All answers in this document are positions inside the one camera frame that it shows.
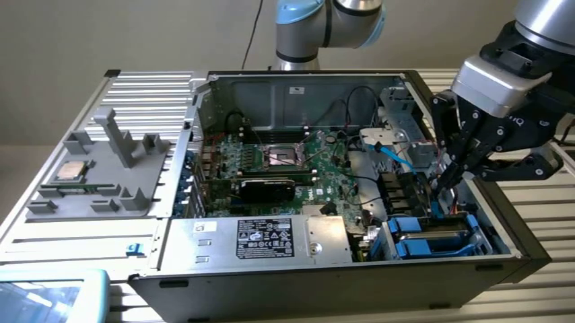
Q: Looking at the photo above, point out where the grey parts rack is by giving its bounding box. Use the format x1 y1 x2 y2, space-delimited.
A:
23 106 171 219

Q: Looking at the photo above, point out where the black case fan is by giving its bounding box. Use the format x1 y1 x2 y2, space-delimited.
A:
374 171 434 218

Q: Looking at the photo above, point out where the silver power supply unit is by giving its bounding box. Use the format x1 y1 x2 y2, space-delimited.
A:
157 215 353 270

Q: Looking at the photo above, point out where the black open PC case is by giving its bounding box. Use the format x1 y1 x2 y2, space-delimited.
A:
127 69 552 323

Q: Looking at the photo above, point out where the black looped wire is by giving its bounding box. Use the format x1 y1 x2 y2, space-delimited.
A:
344 85 378 129

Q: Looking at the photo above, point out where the red thin wire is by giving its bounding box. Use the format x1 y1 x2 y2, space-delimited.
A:
199 131 227 149

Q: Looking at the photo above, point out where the silver CPU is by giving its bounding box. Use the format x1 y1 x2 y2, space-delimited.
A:
51 160 94 184

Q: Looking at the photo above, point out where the black graphics card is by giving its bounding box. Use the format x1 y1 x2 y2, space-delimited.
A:
199 177 298 205

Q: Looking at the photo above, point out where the blue SATA wire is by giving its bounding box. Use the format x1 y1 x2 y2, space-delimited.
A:
366 141 418 176

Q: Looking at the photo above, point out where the black power wire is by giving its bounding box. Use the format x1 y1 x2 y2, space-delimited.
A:
430 183 466 221

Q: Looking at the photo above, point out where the silver drive cage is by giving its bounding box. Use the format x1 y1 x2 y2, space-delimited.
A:
377 84 440 169

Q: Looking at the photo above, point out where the silver chipset heatsink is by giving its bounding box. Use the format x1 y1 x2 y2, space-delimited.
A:
300 204 337 217

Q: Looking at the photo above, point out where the disk in blue carrier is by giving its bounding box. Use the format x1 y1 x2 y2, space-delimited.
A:
386 215 484 260

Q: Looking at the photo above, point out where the thin black wall cable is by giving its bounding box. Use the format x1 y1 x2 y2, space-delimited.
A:
239 0 265 70

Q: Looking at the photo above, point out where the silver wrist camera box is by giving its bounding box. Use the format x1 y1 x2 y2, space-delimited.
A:
450 55 554 118

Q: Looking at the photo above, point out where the silver case side panel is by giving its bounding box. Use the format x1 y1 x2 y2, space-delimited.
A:
0 69 207 282

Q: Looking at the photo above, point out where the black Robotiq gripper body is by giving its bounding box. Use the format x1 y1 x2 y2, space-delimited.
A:
461 83 575 154

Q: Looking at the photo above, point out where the CPU socket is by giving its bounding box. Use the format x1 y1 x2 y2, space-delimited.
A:
259 143 310 169

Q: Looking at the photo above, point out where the light blue plastic tray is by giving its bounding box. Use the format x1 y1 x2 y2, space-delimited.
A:
0 268 111 323

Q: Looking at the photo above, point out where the green motherboard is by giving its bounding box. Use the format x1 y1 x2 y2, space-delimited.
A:
195 129 364 218

